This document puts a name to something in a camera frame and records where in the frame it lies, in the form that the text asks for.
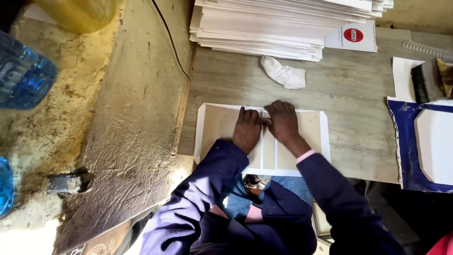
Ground wide brown cover board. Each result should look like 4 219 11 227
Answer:
277 110 322 171
200 105 263 170

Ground beige perforated paper strip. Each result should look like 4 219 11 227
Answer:
375 27 413 42

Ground dark blue cover material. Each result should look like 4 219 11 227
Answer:
387 96 453 194

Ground narrow brown spine strip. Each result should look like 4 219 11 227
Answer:
263 111 276 170

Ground black cable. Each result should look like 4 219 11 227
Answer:
151 0 192 83

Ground red cloth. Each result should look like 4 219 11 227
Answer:
426 232 453 255

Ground person's right hand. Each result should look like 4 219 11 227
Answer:
263 100 307 145

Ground plain white paper sheet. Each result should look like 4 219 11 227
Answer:
392 57 426 103

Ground stack of white sheets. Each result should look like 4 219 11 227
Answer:
189 0 394 62

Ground crumpled white cloth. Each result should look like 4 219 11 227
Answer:
259 55 306 90

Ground white cover paper sheet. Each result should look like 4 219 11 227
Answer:
193 103 331 177

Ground large blue water bottle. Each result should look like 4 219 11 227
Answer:
0 30 57 110

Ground white board with cut corners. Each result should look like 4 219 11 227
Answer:
414 108 453 186

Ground yellow plastic container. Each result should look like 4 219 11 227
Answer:
34 0 117 34

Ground clear spiral binding coil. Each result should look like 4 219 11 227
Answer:
403 41 453 63

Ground black and grey block brush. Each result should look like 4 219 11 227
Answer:
411 58 453 104

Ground person's left hand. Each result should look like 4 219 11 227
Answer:
232 106 264 155

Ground person's blue jeans legs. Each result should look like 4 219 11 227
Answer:
216 174 314 222

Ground white booklet with red label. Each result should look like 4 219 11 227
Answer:
324 19 378 53

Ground small blue plastic bottle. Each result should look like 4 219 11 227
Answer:
0 157 15 219

